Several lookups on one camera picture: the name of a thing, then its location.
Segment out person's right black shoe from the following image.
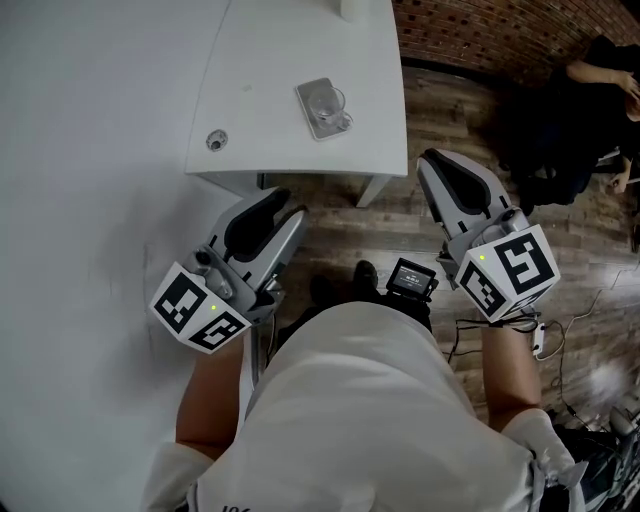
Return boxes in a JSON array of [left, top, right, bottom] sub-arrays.
[[353, 259, 381, 299]]

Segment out person's right forearm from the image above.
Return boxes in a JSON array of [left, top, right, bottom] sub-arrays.
[[478, 318, 544, 432]]

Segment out white table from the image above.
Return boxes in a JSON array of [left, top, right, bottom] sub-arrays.
[[183, 0, 410, 209]]

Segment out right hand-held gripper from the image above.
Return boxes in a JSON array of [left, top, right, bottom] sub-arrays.
[[416, 148, 562, 324]]

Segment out person's black trousers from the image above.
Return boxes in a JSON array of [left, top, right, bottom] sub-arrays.
[[275, 292, 435, 346]]

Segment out person's left black shoe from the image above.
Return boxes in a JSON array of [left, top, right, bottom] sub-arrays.
[[309, 274, 339, 312]]

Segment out person's white shirt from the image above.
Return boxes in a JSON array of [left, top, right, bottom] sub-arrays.
[[139, 299, 589, 512]]

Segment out round table cable grommet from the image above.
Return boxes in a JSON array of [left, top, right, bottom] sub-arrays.
[[204, 128, 231, 153]]

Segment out white power adapter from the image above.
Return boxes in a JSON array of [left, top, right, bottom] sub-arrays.
[[530, 321, 550, 361]]

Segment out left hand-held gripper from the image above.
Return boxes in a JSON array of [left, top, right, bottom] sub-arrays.
[[149, 187, 310, 356]]

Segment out person's left forearm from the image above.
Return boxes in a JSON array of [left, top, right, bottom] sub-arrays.
[[174, 332, 252, 462]]

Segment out person's black shoe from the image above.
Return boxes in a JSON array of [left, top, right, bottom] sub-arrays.
[[309, 274, 339, 312], [353, 259, 381, 299]]

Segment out black screen device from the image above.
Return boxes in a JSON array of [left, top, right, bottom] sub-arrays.
[[385, 256, 441, 304]]

